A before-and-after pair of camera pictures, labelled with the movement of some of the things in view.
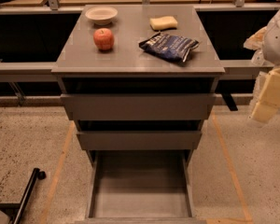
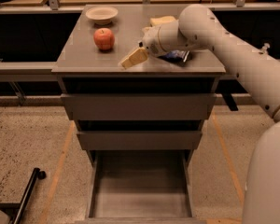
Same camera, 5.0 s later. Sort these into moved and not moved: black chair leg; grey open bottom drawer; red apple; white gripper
Moved: white gripper
Not moved: red apple; black chair leg; grey open bottom drawer
